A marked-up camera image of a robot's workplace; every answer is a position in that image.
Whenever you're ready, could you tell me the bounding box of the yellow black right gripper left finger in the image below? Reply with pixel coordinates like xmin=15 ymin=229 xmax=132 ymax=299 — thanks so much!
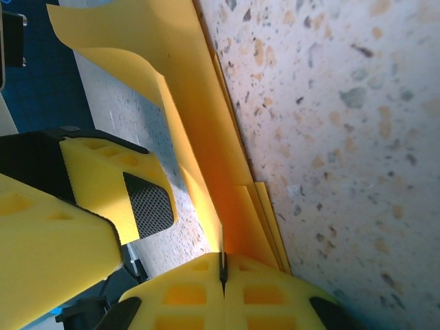
xmin=102 ymin=252 xmax=226 ymax=330

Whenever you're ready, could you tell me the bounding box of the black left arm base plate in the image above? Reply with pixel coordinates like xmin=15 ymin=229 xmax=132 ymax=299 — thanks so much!
xmin=0 ymin=10 xmax=28 ymax=91

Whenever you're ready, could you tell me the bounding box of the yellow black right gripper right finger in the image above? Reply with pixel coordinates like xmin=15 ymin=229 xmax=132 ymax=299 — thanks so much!
xmin=223 ymin=253 xmax=366 ymax=330

